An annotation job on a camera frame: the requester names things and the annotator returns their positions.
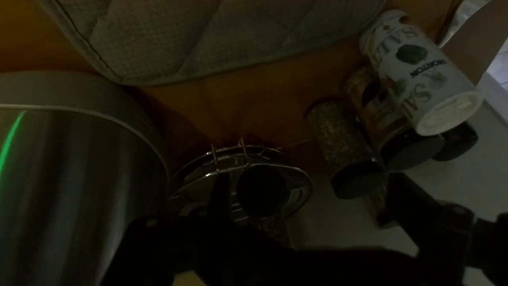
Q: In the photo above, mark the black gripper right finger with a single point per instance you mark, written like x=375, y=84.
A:
x=434, y=223

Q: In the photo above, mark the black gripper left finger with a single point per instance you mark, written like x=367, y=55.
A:
x=219, y=193

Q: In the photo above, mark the green herb spice bottle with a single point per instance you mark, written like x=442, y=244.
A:
x=338, y=138

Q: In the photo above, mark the stainless steel toaster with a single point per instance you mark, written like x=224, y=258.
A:
x=64, y=185

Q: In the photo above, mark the grey quilted pot holder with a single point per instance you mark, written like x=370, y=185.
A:
x=211, y=37

